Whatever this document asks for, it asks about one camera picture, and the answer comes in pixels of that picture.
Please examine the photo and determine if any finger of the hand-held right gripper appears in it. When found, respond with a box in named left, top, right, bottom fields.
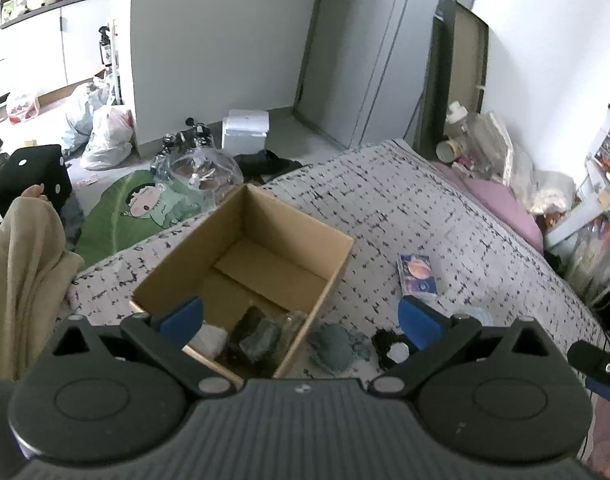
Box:
left=566, top=340, right=610, bottom=407

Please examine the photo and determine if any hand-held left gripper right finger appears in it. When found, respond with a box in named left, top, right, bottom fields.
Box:
left=369, top=295, right=561, bottom=401

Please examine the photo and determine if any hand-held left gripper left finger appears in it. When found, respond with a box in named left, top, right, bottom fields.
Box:
left=49, top=296, right=238, bottom=402

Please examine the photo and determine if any black plush with white patch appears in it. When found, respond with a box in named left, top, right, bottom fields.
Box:
left=372, top=329, right=417, bottom=368

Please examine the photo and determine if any denim fabric pouch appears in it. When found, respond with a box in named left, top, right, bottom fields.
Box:
left=309, top=324, right=373, bottom=372

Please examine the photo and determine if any brown cardboard box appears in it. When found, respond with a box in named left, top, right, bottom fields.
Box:
left=129, top=183, right=356, bottom=388

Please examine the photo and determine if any white fluffy plush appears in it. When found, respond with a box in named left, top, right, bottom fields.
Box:
left=187, top=324, right=231, bottom=361

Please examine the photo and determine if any small printed card box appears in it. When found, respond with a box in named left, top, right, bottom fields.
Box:
left=397, top=254, right=442, bottom=302

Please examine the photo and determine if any grey fuzzy plush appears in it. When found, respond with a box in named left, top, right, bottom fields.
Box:
left=230, top=305, right=286, bottom=367

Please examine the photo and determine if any grey patterned bedspread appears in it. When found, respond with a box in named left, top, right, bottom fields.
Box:
left=55, top=139, right=610, bottom=393

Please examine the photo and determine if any green cartoon floor mat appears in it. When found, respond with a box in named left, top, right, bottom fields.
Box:
left=76, top=169, right=213, bottom=267

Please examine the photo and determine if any cluttered side shelf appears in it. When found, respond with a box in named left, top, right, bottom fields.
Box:
left=544, top=87, right=610, bottom=313

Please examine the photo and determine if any pink pillow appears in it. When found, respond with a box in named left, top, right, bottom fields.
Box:
left=431, top=160, right=544, bottom=254

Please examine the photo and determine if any large clear plastic bag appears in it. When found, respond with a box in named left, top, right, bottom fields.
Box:
left=151, top=146, right=244, bottom=207

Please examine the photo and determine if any beige cloth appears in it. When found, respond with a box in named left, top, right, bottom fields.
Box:
left=0, top=184, right=86, bottom=377

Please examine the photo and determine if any crumpled white plastic bag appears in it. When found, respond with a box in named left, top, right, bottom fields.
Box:
left=526, top=170, right=577, bottom=217

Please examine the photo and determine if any paper cup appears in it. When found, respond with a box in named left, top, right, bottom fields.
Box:
left=436, top=140, right=462, bottom=164

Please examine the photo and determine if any black cloth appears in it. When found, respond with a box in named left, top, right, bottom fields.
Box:
left=234, top=149, right=304, bottom=184

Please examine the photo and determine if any black tripod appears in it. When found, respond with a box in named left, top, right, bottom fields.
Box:
left=162, top=118, right=214, bottom=157

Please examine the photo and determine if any white foam box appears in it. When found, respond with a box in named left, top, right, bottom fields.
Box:
left=222, top=108, right=270, bottom=154

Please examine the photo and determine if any clear plastic bottle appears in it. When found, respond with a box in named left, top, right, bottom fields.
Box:
left=445, top=101, right=475, bottom=147

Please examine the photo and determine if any black dice cube stool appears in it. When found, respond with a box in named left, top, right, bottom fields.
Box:
left=0, top=144, right=74, bottom=212

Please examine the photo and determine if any dark framed board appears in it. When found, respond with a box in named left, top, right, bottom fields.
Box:
left=416, top=0, right=489, bottom=162

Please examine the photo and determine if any red and white plastic bag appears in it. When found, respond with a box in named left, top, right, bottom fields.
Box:
left=6, top=92, right=41, bottom=125

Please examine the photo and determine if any grey door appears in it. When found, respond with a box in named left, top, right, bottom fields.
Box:
left=292, top=0, right=460, bottom=150

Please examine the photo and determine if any white cabinet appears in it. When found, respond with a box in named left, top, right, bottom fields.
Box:
left=0, top=0, right=122, bottom=113

